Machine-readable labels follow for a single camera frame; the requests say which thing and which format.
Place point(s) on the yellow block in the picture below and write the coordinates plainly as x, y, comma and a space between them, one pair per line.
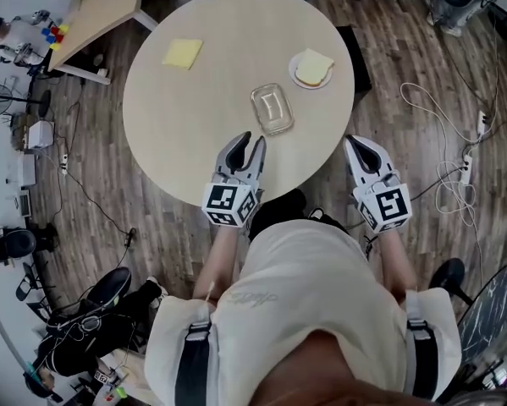
55, 46
64, 28

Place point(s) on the black office chair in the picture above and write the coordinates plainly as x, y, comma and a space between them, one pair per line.
12, 243

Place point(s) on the person's black white shoe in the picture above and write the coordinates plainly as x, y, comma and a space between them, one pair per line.
316, 213

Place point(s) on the white round plate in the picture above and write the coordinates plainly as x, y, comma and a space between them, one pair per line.
295, 77

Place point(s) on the black table base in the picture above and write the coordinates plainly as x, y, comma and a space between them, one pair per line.
359, 57

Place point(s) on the rectangular wooden table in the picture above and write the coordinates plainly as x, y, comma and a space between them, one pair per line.
100, 15

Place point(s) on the clear glass container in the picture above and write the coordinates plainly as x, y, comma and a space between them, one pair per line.
273, 108

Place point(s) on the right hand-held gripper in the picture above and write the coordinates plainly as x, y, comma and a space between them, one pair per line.
386, 205

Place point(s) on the person's right forearm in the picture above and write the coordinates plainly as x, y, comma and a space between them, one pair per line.
395, 264

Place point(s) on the person's cream shirt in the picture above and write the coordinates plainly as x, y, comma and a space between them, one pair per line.
299, 269

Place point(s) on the white bread slice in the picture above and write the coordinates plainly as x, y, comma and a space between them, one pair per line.
314, 66

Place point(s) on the blue block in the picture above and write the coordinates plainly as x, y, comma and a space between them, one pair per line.
47, 34

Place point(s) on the person's black trousers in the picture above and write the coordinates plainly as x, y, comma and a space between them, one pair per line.
276, 210

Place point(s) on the person's left forearm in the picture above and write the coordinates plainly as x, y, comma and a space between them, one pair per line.
221, 260

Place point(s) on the white flat box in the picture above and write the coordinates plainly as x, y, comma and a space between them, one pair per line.
26, 169

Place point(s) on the white power strip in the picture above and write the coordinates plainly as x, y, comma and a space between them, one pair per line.
64, 163
482, 123
466, 169

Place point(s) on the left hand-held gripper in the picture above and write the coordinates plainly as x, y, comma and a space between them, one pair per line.
225, 199

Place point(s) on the dark marble table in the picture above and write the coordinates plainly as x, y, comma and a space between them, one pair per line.
494, 311

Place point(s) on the round beige table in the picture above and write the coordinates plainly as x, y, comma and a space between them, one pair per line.
211, 108

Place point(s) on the white square box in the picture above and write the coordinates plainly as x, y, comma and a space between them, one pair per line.
40, 134

